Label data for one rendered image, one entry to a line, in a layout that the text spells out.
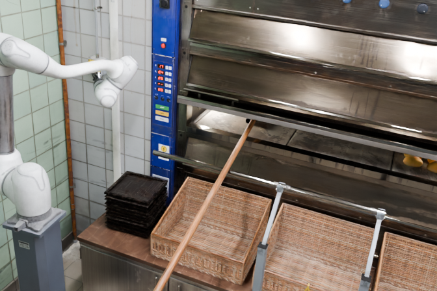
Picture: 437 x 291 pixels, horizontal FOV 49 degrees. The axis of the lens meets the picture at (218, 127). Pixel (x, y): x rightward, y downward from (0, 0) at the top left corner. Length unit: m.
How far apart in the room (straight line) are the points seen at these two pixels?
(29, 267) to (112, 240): 0.60
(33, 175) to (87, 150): 1.16
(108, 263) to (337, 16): 1.87
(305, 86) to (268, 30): 0.35
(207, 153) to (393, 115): 1.11
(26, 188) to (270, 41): 1.38
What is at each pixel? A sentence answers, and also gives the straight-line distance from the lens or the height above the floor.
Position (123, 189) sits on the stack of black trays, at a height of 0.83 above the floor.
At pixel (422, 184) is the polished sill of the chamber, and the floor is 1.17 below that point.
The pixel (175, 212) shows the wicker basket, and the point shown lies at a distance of 2.97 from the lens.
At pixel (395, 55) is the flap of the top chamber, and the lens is 2.46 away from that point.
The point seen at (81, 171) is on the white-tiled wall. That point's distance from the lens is 3.52.
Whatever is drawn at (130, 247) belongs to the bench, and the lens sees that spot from 2.88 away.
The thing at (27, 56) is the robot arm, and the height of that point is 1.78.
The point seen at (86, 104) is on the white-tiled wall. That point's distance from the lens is 3.25.
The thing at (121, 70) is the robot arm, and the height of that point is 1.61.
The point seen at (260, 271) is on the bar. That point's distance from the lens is 2.41.
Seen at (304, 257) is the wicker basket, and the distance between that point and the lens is 2.91.
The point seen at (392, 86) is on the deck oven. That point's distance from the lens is 2.50.
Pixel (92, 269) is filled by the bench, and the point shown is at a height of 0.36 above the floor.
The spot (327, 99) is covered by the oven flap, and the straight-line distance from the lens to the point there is 2.55.
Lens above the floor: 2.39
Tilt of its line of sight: 25 degrees down
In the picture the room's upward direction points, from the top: 4 degrees clockwise
